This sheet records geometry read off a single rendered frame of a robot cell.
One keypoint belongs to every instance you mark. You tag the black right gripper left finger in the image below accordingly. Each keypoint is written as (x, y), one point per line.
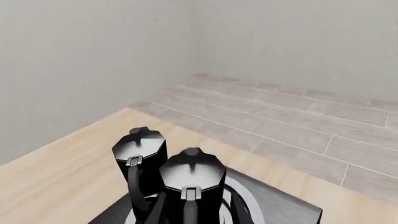
(154, 210)

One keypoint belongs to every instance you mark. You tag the flat black stove plate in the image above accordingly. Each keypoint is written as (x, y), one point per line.
(280, 205)

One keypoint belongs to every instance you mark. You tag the large black moka pot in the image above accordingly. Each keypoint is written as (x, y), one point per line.
(192, 172)

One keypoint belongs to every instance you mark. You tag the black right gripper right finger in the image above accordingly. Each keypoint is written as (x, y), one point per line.
(234, 205)

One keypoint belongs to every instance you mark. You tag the small black moka pot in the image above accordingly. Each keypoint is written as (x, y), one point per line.
(141, 144)

